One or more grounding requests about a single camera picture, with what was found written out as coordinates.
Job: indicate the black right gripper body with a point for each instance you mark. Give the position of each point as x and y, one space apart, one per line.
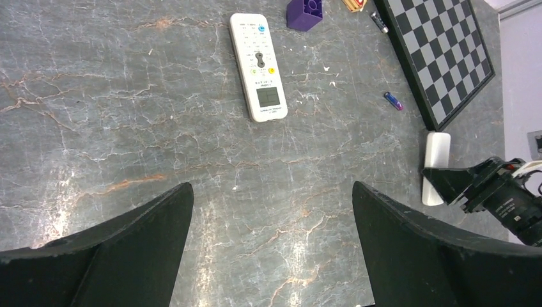
498 187

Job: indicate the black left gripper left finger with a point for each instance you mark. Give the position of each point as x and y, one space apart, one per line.
129 260

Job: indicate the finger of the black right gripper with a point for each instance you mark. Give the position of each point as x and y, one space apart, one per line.
451 183

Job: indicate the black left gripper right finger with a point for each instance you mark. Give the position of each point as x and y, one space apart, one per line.
416 260

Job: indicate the red and white remote control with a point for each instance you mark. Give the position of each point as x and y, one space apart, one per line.
436 156

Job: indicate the purple battery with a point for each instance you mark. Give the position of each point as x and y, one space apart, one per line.
393 101

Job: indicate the black and white chessboard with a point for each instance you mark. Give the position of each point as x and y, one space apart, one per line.
441 50

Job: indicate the lone black battery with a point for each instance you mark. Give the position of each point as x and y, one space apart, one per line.
379 22

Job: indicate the red playing card box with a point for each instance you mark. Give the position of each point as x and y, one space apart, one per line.
355 5

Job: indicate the purple plastic block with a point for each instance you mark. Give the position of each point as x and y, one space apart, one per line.
302 15

